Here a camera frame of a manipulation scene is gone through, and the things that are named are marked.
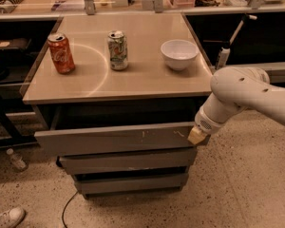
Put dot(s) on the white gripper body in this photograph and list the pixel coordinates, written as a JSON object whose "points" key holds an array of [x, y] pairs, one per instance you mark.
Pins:
{"points": [[206, 123]]}

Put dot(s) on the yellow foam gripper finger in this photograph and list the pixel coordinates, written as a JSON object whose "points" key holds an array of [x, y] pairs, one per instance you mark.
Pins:
{"points": [[196, 135]]}

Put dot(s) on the grey top drawer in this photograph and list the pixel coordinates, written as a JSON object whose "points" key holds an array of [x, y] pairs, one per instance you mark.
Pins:
{"points": [[114, 139]]}

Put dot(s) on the grey drawer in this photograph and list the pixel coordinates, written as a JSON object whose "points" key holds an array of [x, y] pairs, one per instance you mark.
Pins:
{"points": [[96, 187], [114, 139], [129, 161]]}

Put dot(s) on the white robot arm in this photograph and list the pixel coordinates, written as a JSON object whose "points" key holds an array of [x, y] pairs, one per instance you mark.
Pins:
{"points": [[233, 89]]}

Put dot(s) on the grey middle drawer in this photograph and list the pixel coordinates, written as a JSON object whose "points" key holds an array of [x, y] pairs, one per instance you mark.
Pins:
{"points": [[129, 161]]}

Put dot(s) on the grey bottom drawer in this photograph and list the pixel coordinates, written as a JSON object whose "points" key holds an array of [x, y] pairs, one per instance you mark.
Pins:
{"points": [[96, 187]]}

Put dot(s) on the grey cabinet with beige top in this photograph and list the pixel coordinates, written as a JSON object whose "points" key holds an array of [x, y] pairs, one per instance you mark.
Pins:
{"points": [[118, 102]]}

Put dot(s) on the white bowl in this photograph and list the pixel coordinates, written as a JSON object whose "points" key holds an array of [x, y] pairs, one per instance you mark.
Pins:
{"points": [[179, 54]]}

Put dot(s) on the green white soda can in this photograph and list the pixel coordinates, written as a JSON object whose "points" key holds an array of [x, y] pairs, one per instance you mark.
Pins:
{"points": [[117, 46]]}

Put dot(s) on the red cola can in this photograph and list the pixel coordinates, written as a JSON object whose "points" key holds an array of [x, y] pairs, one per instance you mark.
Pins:
{"points": [[60, 52]]}

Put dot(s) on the clear plastic water bottle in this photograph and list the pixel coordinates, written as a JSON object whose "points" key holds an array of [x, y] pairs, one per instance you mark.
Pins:
{"points": [[17, 160]]}

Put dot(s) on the white sneaker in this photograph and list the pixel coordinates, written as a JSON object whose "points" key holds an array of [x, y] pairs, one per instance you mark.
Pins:
{"points": [[12, 217]]}

